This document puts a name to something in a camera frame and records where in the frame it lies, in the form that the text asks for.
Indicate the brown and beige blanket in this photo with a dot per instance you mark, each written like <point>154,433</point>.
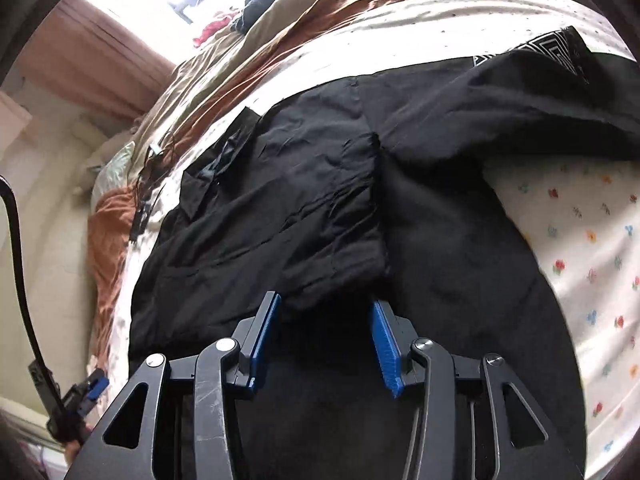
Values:
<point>280,25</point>

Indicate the cream padded headboard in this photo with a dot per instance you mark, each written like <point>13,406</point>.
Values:
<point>50,240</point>

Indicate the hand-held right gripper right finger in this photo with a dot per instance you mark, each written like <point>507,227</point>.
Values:
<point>384,345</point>

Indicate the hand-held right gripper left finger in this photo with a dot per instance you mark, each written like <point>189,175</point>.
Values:
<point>264,332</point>

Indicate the person's left hand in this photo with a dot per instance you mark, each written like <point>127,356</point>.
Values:
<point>75,452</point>

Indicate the pink-brown curtain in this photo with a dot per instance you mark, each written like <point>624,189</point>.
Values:
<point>90,55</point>

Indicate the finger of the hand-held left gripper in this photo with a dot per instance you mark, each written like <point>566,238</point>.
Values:
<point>96,382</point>

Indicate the pale green patterned pillow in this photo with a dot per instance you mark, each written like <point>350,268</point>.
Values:
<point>115,172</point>

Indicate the red cloth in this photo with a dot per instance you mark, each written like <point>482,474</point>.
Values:
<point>215,25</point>

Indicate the white floral bed sheet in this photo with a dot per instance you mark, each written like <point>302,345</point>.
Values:
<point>575,235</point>

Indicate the large black garment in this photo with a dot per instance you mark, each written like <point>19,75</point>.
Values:
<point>300,185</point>

